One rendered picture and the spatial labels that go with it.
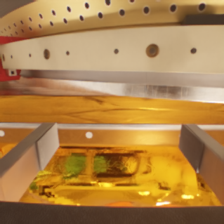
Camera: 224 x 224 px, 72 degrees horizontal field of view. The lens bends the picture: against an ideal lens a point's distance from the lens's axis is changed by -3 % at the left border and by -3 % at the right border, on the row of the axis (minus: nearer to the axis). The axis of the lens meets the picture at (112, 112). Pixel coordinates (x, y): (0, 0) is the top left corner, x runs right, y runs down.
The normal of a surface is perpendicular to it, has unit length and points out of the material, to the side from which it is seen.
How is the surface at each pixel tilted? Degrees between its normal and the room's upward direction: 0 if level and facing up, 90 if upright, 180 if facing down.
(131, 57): 90
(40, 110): 90
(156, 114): 90
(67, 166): 127
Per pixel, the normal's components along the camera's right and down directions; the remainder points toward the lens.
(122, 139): -0.03, 0.29
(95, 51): -0.40, 0.27
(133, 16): -0.33, 0.70
